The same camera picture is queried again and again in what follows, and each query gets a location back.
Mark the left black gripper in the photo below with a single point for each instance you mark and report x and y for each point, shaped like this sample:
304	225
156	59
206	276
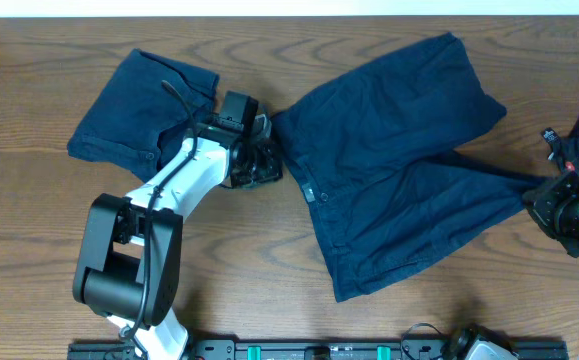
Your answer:
272	172

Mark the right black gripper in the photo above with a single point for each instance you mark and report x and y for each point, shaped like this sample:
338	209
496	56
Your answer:
545	202

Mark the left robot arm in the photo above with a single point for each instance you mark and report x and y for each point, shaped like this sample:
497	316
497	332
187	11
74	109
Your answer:
129	262

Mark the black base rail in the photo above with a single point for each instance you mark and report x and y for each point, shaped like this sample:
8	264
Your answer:
230	350

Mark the navy blue shorts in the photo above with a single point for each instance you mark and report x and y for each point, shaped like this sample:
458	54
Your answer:
375	154

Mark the folded navy shorts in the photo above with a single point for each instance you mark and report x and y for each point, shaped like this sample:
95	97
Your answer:
140	117

